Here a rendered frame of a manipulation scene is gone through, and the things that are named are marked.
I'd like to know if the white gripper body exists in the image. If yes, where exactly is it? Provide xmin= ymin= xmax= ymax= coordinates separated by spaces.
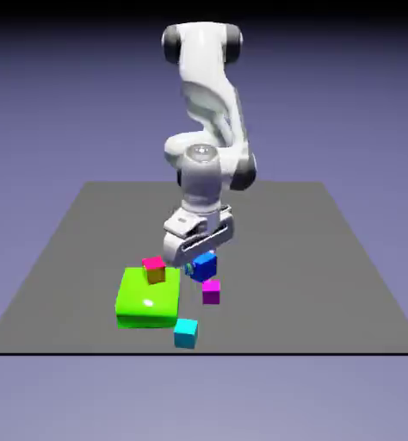
xmin=162 ymin=204 xmax=235 ymax=268

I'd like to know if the small blue cube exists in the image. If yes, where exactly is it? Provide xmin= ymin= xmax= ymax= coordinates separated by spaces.
xmin=189 ymin=252 xmax=218 ymax=283

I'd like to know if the small pink cube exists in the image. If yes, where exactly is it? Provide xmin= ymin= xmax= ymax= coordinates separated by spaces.
xmin=141 ymin=256 xmax=167 ymax=286

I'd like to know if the small magenta cube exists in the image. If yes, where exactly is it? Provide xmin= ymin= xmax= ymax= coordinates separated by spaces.
xmin=201 ymin=279 xmax=221 ymax=306

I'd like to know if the small cyan cube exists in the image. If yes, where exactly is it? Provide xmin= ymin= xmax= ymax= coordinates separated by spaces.
xmin=173 ymin=318 xmax=199 ymax=350

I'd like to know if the large green box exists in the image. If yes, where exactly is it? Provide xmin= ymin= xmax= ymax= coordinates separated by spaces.
xmin=114 ymin=267 xmax=182 ymax=329

